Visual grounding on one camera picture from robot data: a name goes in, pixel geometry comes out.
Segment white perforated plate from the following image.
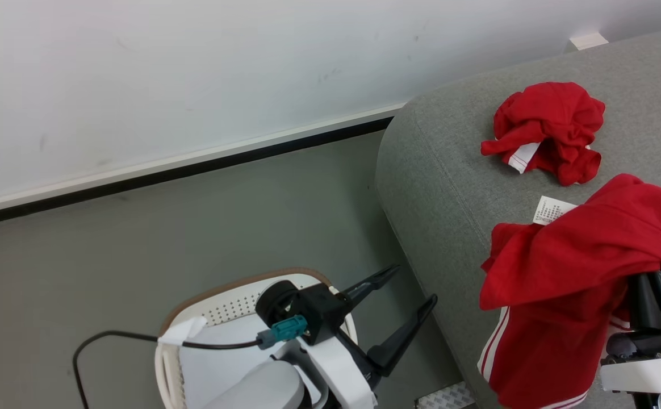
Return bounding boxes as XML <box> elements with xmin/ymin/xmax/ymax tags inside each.
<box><xmin>414</xmin><ymin>381</ymin><xmax>476</xmax><ymax>409</ymax></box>

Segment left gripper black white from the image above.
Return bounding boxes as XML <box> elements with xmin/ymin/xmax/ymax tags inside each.
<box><xmin>256</xmin><ymin>264</ymin><xmax>438</xmax><ymax>409</ymax></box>

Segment small white wall block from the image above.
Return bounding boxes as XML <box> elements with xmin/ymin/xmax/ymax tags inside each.
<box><xmin>568</xmin><ymin>32</ymin><xmax>609</xmax><ymax>51</ymax></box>

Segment white plastic laundry basket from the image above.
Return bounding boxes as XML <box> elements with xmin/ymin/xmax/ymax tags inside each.
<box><xmin>154</xmin><ymin>267</ymin><xmax>359</xmax><ymax>409</ymax></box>

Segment grey fabric sofa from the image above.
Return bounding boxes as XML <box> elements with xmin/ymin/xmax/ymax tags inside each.
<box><xmin>376</xmin><ymin>26</ymin><xmax>661</xmax><ymax>409</ymax></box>

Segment thin black cable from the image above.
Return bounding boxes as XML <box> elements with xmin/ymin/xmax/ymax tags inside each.
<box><xmin>73</xmin><ymin>331</ymin><xmax>264</xmax><ymax>409</ymax></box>

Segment red shirt with white trim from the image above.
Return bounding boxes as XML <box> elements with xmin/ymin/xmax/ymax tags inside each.
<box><xmin>480</xmin><ymin>81</ymin><xmax>606</xmax><ymax>187</ymax></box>

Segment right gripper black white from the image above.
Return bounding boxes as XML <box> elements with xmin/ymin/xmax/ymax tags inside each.
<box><xmin>600</xmin><ymin>272</ymin><xmax>661</xmax><ymax>394</ymax></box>

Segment white and black baseboard strip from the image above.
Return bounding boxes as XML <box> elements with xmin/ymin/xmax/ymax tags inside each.
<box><xmin>0</xmin><ymin>102</ymin><xmax>406</xmax><ymax>229</ymax></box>

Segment red shorts with white stripes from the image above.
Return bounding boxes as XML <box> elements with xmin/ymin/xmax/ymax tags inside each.
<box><xmin>477</xmin><ymin>173</ymin><xmax>661</xmax><ymax>409</ymax></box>

